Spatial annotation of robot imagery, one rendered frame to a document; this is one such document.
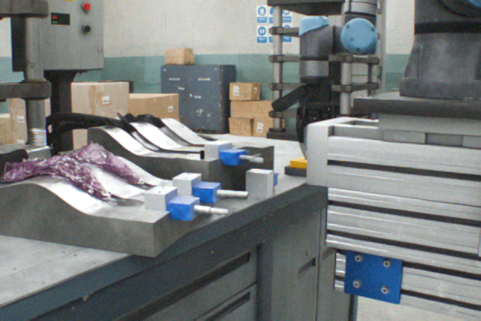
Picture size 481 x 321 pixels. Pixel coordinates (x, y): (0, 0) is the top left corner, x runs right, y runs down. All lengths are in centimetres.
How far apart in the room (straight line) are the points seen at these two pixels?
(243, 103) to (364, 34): 690
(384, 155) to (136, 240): 38
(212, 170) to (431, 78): 51
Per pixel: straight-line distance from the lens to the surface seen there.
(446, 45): 69
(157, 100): 591
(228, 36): 856
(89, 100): 493
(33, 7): 160
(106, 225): 78
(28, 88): 160
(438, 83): 67
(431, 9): 70
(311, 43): 127
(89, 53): 191
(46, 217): 85
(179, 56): 846
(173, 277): 96
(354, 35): 112
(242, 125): 800
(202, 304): 107
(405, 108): 64
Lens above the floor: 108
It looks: 9 degrees down
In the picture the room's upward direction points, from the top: straight up
